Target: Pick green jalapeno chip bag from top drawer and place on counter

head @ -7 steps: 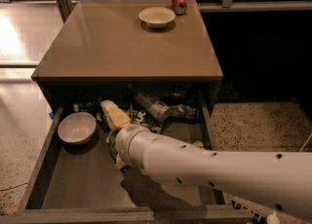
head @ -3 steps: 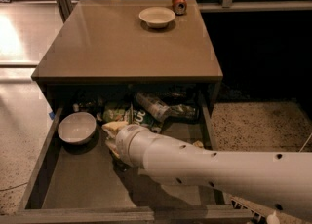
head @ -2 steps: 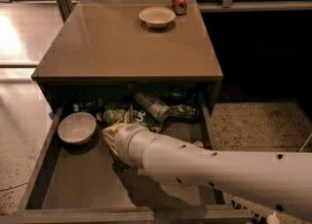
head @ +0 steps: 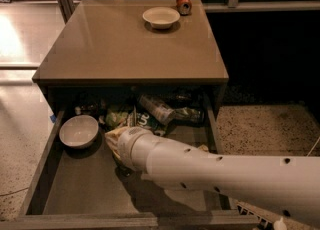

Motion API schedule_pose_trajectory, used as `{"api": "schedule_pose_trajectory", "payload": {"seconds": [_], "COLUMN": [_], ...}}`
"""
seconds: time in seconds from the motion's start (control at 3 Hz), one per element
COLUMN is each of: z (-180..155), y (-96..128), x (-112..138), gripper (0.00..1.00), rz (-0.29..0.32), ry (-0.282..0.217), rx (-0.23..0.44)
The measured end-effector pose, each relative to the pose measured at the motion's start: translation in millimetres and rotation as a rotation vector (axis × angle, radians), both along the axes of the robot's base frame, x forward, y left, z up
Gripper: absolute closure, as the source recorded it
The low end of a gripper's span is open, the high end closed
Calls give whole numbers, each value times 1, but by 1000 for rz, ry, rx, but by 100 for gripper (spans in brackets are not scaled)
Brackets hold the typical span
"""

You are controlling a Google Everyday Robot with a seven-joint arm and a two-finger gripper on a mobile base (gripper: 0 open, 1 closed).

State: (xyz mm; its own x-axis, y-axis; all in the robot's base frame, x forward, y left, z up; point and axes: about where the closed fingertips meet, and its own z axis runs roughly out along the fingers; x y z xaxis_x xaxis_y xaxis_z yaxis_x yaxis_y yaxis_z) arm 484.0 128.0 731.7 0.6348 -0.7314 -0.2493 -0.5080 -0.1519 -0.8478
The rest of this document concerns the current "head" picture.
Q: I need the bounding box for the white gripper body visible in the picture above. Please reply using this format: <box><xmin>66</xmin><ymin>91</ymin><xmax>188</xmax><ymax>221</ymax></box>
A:
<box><xmin>117</xmin><ymin>127</ymin><xmax>154</xmax><ymax>171</ymax></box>

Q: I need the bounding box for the yellow white gripper finger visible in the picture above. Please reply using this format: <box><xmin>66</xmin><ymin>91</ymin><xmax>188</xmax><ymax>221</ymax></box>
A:
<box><xmin>105</xmin><ymin>126</ymin><xmax>128</xmax><ymax>159</ymax></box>

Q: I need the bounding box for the green jalapeno chip bag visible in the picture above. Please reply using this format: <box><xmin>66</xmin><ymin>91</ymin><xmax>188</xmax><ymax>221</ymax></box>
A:
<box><xmin>105</xmin><ymin>104</ymin><xmax>136</xmax><ymax>130</ymax></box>

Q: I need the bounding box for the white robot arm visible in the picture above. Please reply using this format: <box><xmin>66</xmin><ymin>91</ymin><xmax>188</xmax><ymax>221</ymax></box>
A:
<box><xmin>105</xmin><ymin>127</ymin><xmax>320</xmax><ymax>227</ymax></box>

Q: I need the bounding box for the green teal chip bag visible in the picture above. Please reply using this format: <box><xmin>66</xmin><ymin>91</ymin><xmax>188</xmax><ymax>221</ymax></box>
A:
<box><xmin>136</xmin><ymin>112</ymin><xmax>167</xmax><ymax>136</ymax></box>

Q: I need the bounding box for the white bowl in drawer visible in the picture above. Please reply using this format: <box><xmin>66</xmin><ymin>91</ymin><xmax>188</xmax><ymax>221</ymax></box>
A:
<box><xmin>59</xmin><ymin>115</ymin><xmax>99</xmax><ymax>149</ymax></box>

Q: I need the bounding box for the white bowl on counter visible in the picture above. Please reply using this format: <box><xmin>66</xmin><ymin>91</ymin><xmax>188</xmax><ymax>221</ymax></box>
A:
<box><xmin>142</xmin><ymin>7</ymin><xmax>180</xmax><ymax>29</ymax></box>

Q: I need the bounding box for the dark bottle back left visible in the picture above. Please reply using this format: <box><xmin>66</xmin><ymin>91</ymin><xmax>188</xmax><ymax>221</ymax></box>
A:
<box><xmin>74</xmin><ymin>92</ymin><xmax>107</xmax><ymax>117</ymax></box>

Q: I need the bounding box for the clear plastic water bottle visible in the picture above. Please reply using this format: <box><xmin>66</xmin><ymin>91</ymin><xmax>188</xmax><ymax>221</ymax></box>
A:
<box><xmin>138</xmin><ymin>94</ymin><xmax>175</xmax><ymax>125</ymax></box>

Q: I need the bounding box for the dark glass bottle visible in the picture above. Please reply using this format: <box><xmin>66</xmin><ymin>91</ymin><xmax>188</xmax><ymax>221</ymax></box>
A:
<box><xmin>174</xmin><ymin>107</ymin><xmax>204</xmax><ymax>124</ymax></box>

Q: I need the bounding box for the orange soda can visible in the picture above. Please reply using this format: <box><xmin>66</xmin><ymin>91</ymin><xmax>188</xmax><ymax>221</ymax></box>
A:
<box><xmin>176</xmin><ymin>0</ymin><xmax>192</xmax><ymax>15</ymax></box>

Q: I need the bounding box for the white floor vent grille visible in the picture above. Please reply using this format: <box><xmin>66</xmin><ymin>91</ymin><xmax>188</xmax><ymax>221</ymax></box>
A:
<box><xmin>237</xmin><ymin>204</ymin><xmax>274</xmax><ymax>230</ymax></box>

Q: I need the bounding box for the white cable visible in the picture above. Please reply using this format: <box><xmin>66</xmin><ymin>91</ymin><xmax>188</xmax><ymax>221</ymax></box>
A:
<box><xmin>306</xmin><ymin>137</ymin><xmax>320</xmax><ymax>157</ymax></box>

